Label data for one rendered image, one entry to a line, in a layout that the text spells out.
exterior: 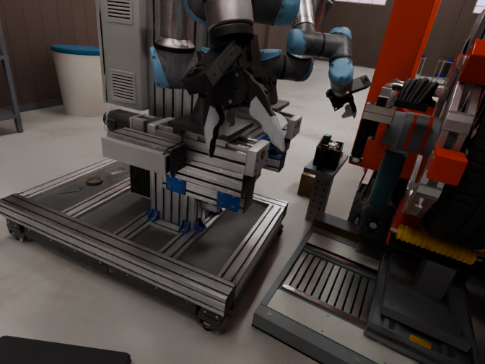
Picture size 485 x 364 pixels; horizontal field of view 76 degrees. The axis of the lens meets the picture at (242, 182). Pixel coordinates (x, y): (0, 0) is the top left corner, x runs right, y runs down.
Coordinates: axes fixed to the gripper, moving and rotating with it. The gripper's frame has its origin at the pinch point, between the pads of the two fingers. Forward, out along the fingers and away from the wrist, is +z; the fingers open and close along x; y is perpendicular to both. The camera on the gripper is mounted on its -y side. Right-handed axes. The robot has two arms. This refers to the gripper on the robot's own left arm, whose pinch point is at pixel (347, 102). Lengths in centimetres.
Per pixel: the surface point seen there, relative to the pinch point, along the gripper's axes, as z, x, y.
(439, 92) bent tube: -21.0, 18.6, -22.6
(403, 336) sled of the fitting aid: -2, 91, 24
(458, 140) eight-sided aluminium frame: -38, 36, -14
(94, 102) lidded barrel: 137, -187, 214
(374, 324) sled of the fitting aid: -2, 84, 32
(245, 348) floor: -14, 73, 79
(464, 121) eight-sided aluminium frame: -40, 32, -17
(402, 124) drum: -16.3, 21.7, -9.5
